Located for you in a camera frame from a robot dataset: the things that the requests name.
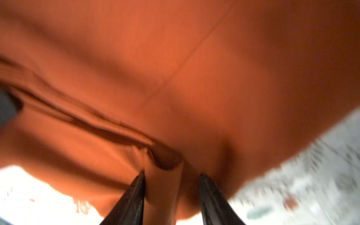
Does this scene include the floral table mat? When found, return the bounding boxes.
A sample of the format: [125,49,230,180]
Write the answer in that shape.
[1,111,360,225]

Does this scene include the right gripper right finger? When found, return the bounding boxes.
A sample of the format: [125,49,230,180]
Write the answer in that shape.
[199,174,245,225]

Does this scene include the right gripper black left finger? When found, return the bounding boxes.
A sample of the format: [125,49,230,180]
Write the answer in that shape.
[100,171,146,225]

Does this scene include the rust orange skirt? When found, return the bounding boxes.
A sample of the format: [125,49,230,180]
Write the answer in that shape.
[1,1,360,225]

